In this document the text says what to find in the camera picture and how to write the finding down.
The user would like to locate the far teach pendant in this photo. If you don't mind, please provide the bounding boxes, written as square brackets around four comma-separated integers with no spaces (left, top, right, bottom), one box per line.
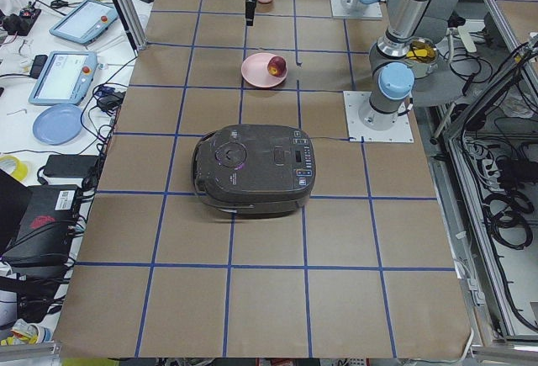
[49,0,119,45]

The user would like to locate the near teach pendant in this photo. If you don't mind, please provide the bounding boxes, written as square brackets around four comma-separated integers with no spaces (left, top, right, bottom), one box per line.
[29,51,98,106]

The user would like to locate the pink plate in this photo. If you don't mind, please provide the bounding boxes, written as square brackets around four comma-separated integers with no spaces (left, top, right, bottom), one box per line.
[240,52,287,88]

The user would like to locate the red apple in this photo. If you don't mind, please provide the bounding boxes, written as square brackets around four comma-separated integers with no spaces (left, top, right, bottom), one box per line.
[266,56,287,77]

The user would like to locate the dark grey rice cooker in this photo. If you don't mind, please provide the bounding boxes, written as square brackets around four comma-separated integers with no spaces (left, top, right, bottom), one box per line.
[192,124,316,215]

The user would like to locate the blue plate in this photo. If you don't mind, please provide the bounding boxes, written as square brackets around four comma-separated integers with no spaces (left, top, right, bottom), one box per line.
[33,103,82,146]

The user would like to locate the yellow tape roll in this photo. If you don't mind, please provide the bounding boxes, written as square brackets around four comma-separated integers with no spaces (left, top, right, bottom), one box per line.
[0,155,29,182]

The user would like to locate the grey office chair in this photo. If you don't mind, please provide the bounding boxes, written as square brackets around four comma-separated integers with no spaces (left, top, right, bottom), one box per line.
[405,0,461,107]

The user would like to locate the black power brick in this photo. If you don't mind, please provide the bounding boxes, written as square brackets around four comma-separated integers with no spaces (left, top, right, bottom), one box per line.
[43,154,98,178]

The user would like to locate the black computer box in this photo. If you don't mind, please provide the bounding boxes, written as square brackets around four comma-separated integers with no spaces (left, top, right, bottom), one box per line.
[1,184,82,268]

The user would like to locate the teach pendant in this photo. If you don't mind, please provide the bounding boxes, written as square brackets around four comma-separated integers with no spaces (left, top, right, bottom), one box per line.
[49,0,119,45]
[29,51,98,106]

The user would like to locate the aluminium frame post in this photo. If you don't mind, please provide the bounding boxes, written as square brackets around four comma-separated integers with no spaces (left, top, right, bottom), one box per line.
[113,0,147,51]

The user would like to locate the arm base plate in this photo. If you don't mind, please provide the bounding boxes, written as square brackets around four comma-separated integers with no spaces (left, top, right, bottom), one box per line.
[330,0,382,20]
[343,91,414,143]

